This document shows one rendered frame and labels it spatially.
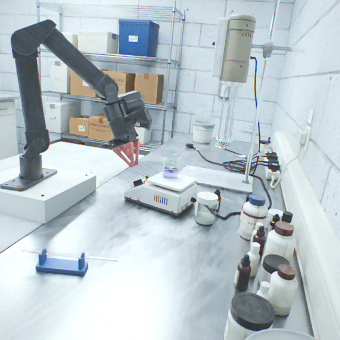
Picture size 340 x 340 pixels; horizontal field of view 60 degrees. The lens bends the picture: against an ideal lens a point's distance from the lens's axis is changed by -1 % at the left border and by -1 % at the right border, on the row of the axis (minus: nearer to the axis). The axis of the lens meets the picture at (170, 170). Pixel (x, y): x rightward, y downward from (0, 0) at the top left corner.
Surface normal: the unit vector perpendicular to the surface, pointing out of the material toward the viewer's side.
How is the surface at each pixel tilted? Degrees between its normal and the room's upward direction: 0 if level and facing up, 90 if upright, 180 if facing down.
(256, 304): 0
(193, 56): 90
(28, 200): 90
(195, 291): 0
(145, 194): 90
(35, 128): 88
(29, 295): 0
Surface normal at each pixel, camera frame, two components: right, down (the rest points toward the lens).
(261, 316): 0.10, -0.95
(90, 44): -0.29, 0.31
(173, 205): -0.47, 0.23
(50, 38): 0.42, 0.31
